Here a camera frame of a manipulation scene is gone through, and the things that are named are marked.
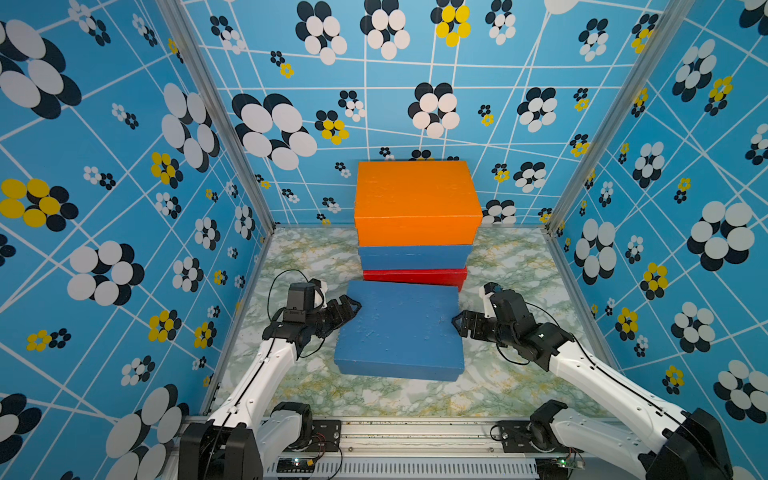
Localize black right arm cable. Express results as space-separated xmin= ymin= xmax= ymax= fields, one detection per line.
xmin=494 ymin=302 xmax=721 ymax=469

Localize red shoebox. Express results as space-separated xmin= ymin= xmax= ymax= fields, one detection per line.
xmin=363 ymin=268 xmax=468 ymax=290

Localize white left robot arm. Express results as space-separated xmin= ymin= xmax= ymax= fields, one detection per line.
xmin=177 ymin=279 xmax=362 ymax=479

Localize right aluminium corner post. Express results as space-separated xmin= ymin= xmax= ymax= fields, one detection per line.
xmin=545 ymin=0 xmax=695 ymax=237

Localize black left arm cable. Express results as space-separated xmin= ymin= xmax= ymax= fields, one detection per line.
xmin=203 ymin=268 xmax=328 ymax=457

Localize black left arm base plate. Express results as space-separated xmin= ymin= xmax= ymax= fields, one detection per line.
xmin=288 ymin=419 xmax=342 ymax=453

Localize green circuit board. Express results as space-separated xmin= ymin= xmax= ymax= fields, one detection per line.
xmin=276 ymin=458 xmax=317 ymax=476
xmin=536 ymin=458 xmax=585 ymax=480

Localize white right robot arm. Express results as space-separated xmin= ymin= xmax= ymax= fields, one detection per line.
xmin=452 ymin=282 xmax=735 ymax=479

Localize left green circuit board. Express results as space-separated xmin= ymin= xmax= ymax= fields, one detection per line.
xmin=276 ymin=458 xmax=317 ymax=476

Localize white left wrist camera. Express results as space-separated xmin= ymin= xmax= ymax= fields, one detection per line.
xmin=309 ymin=278 xmax=328 ymax=309

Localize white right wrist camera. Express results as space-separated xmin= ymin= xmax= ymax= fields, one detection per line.
xmin=478 ymin=282 xmax=501 ymax=318

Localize aluminium corner post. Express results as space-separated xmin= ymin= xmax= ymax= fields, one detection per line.
xmin=157 ymin=0 xmax=275 ymax=237
xmin=545 ymin=0 xmax=695 ymax=237

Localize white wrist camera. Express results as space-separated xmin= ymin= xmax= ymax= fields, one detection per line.
xmin=309 ymin=278 xmax=328 ymax=309
xmin=478 ymin=282 xmax=501 ymax=318

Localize aluminium front rail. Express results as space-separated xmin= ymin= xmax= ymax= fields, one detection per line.
xmin=161 ymin=416 xmax=685 ymax=480

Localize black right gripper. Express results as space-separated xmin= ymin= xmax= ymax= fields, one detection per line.
xmin=450 ymin=309 xmax=516 ymax=349

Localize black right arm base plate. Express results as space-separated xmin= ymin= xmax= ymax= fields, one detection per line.
xmin=490 ymin=419 xmax=581 ymax=455

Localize blue shoebox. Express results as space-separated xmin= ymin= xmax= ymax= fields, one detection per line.
xmin=358 ymin=245 xmax=473 ymax=271
xmin=334 ymin=280 xmax=465 ymax=382

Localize right green circuit board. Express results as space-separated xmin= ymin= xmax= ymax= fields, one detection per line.
xmin=536 ymin=458 xmax=585 ymax=480

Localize orange shoebox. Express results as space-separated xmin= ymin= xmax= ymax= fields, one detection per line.
xmin=354 ymin=161 xmax=483 ymax=247

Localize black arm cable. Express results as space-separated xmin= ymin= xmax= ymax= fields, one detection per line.
xmin=203 ymin=268 xmax=328 ymax=457
xmin=494 ymin=302 xmax=721 ymax=469

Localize left aluminium corner post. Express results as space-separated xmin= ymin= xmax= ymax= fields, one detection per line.
xmin=157 ymin=0 xmax=275 ymax=237

